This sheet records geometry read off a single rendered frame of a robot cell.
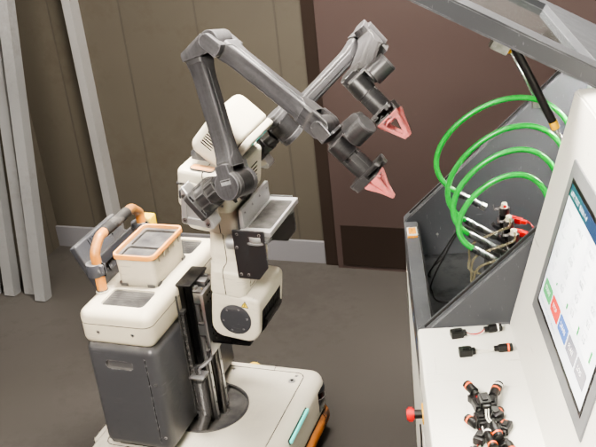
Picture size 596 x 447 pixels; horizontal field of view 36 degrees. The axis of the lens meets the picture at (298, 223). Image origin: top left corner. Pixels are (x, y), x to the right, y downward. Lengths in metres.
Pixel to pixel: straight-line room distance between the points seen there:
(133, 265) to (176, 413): 0.50
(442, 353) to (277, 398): 1.20
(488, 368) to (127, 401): 1.33
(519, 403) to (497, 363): 0.15
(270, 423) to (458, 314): 1.10
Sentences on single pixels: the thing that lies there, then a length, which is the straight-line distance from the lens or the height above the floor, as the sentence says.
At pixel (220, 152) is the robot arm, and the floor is 1.33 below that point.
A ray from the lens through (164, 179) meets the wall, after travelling 4.83.
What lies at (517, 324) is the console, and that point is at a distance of 2.19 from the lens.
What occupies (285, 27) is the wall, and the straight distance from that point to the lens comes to 4.28.
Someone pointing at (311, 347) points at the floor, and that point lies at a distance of 4.01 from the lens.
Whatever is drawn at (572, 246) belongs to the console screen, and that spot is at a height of 1.32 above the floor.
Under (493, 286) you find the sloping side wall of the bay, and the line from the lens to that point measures 2.21.
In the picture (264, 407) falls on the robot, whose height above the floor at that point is 0.28.
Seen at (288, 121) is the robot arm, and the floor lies 1.27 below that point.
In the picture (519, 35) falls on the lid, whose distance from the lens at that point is 1.97.
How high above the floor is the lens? 2.18
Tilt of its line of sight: 25 degrees down
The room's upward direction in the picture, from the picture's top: 6 degrees counter-clockwise
